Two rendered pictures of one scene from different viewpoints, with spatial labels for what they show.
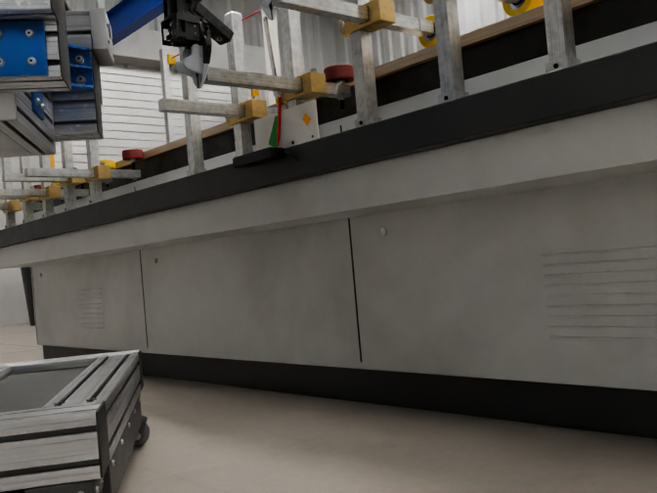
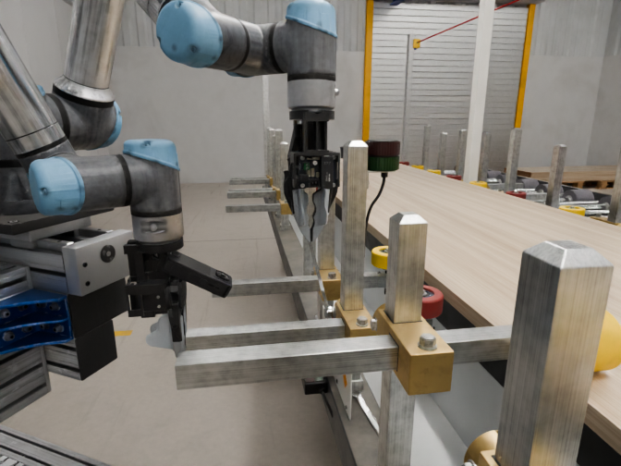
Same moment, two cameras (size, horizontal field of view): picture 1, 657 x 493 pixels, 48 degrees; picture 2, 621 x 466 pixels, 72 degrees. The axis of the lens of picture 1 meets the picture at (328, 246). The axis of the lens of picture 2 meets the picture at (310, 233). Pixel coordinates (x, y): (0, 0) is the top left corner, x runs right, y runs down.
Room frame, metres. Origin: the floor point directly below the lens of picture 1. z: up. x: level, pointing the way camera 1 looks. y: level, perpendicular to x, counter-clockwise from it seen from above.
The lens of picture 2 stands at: (1.20, -0.28, 1.21)
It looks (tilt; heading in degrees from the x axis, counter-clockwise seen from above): 15 degrees down; 32
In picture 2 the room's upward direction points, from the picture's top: straight up
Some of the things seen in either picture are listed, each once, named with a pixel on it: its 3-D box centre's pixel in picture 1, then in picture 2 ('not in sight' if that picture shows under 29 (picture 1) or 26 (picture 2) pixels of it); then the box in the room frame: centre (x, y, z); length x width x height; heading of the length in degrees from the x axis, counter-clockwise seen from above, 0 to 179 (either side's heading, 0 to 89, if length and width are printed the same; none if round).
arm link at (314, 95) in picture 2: not in sight; (313, 97); (1.80, 0.09, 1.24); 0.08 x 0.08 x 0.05
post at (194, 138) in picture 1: (191, 104); (309, 216); (2.26, 0.38, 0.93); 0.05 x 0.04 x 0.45; 41
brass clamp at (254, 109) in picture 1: (245, 113); (327, 279); (2.04, 0.20, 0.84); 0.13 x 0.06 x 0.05; 41
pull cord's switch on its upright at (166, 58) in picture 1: (174, 138); (409, 112); (4.53, 0.89, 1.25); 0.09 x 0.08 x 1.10; 41
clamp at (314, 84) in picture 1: (302, 88); (355, 323); (1.86, 0.03, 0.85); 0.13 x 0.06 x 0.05; 41
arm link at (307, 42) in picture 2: not in sight; (310, 43); (1.80, 0.09, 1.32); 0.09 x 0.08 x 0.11; 95
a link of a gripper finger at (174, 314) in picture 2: (202, 45); (175, 314); (1.62, 0.24, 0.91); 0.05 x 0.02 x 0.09; 41
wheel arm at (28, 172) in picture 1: (85, 173); (273, 207); (2.75, 0.88, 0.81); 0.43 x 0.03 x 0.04; 131
